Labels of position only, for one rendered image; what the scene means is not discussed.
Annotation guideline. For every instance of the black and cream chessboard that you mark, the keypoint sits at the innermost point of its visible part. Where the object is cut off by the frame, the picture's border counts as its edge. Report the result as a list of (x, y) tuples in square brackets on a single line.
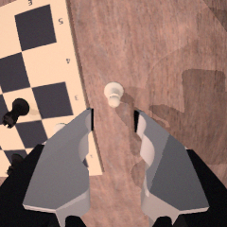
[(38, 63)]

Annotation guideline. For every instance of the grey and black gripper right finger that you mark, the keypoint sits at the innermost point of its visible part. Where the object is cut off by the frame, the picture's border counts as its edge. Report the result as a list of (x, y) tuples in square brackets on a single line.
[(177, 183)]

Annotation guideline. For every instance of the black chess piece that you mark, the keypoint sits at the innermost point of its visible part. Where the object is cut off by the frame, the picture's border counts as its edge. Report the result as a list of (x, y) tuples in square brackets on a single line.
[(20, 107)]

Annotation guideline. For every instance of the black chess pawn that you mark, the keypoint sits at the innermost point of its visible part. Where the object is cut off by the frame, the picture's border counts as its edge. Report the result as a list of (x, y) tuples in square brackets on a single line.
[(16, 160)]

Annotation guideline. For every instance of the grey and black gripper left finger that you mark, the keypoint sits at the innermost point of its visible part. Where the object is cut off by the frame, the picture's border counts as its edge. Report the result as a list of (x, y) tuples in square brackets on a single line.
[(52, 182)]

